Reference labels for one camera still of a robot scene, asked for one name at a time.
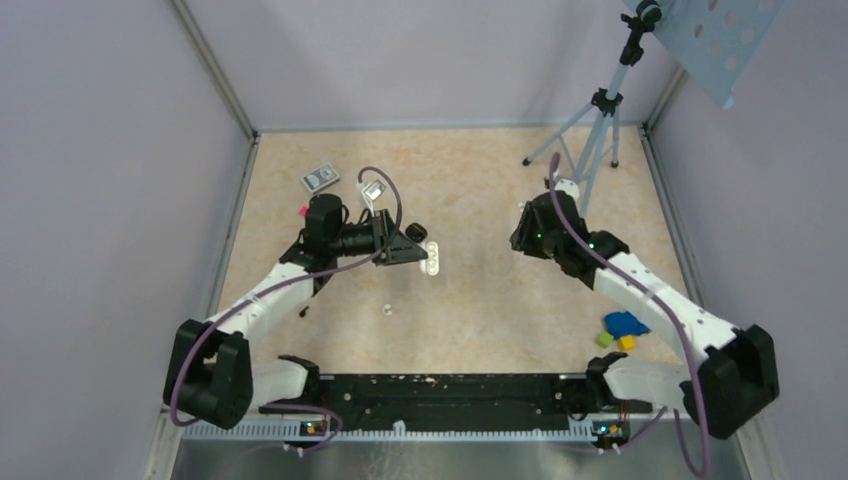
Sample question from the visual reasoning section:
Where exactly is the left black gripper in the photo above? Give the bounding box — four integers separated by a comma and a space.
329, 208, 428, 266

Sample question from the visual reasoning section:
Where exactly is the white earbud charging case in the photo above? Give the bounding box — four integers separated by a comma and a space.
419, 241, 440, 276

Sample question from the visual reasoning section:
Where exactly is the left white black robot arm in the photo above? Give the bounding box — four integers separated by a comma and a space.
163, 194, 436, 429

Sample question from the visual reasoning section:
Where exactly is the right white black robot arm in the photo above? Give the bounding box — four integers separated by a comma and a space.
510, 190, 780, 439

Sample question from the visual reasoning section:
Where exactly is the small black case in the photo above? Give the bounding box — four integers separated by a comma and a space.
405, 222, 428, 243

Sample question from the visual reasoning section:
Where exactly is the grey playing card box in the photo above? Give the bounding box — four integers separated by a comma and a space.
301, 163, 340, 195

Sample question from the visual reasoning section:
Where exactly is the green cube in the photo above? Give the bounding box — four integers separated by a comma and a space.
595, 331, 614, 348

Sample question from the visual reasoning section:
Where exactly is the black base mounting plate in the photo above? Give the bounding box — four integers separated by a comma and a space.
297, 373, 653, 432

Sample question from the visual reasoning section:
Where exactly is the perforated grey metal plate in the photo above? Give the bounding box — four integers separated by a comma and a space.
624, 0, 787, 110

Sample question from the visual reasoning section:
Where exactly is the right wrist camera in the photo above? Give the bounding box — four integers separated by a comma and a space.
555, 178, 580, 201

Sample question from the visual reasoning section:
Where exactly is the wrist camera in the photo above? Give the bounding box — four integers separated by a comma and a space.
555, 178, 580, 201
357, 179, 387, 205

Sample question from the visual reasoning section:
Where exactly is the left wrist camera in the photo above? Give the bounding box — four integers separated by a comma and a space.
357, 179, 387, 205

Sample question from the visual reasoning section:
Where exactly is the grey camera tripod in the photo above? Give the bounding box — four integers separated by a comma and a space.
521, 0, 663, 215

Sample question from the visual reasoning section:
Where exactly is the white cable duct rail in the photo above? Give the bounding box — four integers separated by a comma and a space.
182, 419, 597, 443

